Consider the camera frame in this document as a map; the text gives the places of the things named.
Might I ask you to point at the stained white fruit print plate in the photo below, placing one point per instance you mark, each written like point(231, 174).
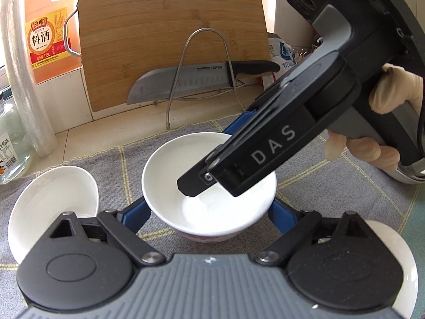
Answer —
point(395, 242)

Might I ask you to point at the bamboo cutting board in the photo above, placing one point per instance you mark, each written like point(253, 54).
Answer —
point(149, 23)

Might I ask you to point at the white bowl pink base print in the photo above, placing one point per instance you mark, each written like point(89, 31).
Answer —
point(162, 179)

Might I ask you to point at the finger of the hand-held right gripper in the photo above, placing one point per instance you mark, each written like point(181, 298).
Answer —
point(240, 121)
point(196, 184)

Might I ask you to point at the glass jar with label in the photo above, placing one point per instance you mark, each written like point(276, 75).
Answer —
point(13, 133)

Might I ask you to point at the printed checked table cloth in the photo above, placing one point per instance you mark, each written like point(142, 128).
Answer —
point(109, 159)

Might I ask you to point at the orange cooking wine jug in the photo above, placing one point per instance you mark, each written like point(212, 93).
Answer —
point(43, 40)

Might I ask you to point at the small white floral bowl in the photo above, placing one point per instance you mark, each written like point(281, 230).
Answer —
point(43, 202)

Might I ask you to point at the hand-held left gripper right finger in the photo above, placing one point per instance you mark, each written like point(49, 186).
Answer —
point(282, 219)

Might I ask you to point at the person's right hand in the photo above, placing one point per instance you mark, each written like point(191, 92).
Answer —
point(395, 86)

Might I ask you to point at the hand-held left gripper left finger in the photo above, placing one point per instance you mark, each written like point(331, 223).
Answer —
point(134, 214)

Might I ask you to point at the white and blue plastic bag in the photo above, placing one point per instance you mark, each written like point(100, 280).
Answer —
point(282, 53)

